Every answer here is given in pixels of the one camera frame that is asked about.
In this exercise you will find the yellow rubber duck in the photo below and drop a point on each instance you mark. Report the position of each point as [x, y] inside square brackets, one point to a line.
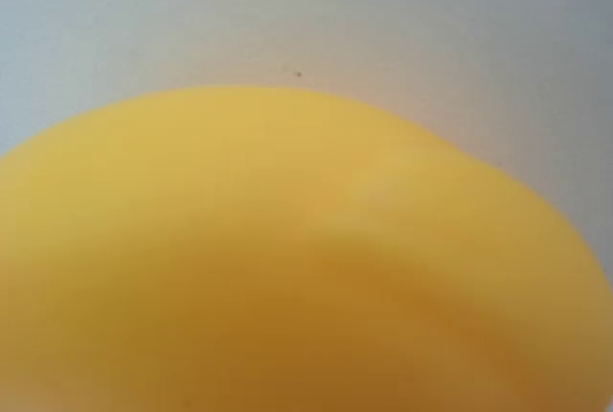
[287, 263]

